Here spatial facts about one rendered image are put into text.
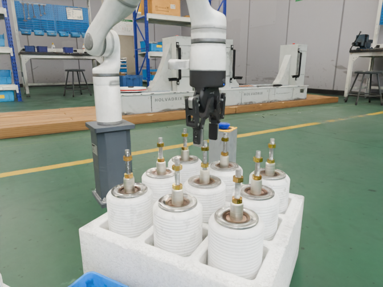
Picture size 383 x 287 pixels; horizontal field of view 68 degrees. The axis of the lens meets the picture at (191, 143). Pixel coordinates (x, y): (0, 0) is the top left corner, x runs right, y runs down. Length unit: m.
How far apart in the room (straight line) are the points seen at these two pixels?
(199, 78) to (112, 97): 0.54
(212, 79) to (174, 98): 2.31
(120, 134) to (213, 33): 0.60
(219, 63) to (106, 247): 0.42
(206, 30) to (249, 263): 0.42
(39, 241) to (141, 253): 0.50
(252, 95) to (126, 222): 3.04
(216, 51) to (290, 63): 3.67
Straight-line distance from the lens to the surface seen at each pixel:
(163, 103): 2.83
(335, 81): 6.12
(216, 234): 0.49
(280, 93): 3.87
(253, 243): 0.49
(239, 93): 3.37
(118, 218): 0.61
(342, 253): 0.95
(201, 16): 0.58
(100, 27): 1.01
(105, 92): 1.05
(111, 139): 1.06
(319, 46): 6.36
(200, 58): 0.57
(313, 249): 0.93
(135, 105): 2.71
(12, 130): 2.47
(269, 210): 0.59
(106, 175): 1.09
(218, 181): 0.65
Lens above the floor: 0.50
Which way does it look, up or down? 15 degrees down
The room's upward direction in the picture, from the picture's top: straight up
